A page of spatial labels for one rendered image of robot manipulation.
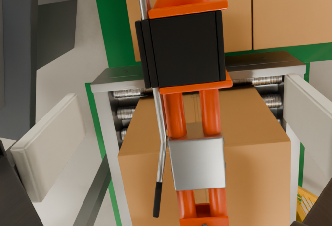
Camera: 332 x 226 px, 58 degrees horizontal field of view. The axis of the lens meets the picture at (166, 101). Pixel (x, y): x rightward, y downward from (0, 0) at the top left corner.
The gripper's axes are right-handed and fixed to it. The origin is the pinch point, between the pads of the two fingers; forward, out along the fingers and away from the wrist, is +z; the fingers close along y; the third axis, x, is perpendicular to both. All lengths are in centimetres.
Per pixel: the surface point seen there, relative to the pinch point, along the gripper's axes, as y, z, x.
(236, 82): 16, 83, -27
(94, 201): -46, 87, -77
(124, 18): -30, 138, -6
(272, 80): 28, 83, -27
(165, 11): -1.0, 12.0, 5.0
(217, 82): 3.4, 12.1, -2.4
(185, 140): -0.4, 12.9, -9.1
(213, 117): 2.8, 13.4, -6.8
